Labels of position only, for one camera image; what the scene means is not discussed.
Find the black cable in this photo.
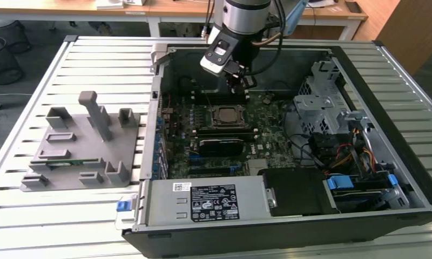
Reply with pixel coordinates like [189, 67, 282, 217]
[289, 134, 326, 171]

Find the grey power supply unit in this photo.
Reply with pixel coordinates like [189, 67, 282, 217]
[134, 176, 276, 227]

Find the CPU socket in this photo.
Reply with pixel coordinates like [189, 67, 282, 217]
[209, 104, 246, 127]

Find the silver metal drive cage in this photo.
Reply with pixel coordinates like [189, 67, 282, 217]
[293, 60, 352, 135]

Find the black power supply label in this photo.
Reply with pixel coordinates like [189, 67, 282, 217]
[189, 184, 237, 222]

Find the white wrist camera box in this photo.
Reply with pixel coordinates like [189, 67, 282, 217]
[200, 32, 240, 75]

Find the low-profile graphics card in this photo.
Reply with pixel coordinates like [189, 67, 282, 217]
[196, 137, 246, 159]

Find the black mesh waste bin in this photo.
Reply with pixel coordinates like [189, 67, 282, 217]
[0, 37, 25, 86]
[0, 19, 31, 54]

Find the green motherboard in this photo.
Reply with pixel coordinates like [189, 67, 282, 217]
[157, 91, 301, 181]

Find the blue case release latch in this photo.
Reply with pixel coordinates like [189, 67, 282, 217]
[114, 194, 139, 216]

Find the grey parts rack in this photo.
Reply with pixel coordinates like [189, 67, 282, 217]
[19, 91, 141, 193]

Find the black expansion slot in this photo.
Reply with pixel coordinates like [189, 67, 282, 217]
[186, 167, 232, 176]

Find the metal locking lever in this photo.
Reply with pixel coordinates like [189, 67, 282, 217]
[200, 86, 213, 109]
[218, 117, 248, 126]

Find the black PC case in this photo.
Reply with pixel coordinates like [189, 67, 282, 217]
[121, 43, 432, 258]

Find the blue disk carrier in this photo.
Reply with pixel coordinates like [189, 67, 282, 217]
[325, 174, 354, 192]

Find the wooden cabinet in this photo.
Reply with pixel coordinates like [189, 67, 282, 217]
[352, 0, 432, 78]

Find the yellow wire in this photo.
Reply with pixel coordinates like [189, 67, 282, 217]
[358, 148, 374, 168]

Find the green RAM stick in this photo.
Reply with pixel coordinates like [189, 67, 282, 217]
[45, 159, 98, 166]

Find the black disk bay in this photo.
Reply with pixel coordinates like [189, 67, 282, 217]
[322, 169, 413, 214]

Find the silver chipset heatsink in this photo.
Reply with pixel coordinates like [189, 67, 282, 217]
[246, 158, 268, 176]

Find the black RAM slot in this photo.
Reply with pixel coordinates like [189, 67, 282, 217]
[193, 94, 249, 98]
[196, 131, 258, 135]
[193, 100, 250, 105]
[196, 134, 256, 138]
[193, 128, 258, 133]
[197, 137, 256, 141]

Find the orange wire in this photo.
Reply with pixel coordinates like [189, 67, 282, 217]
[330, 153, 353, 168]

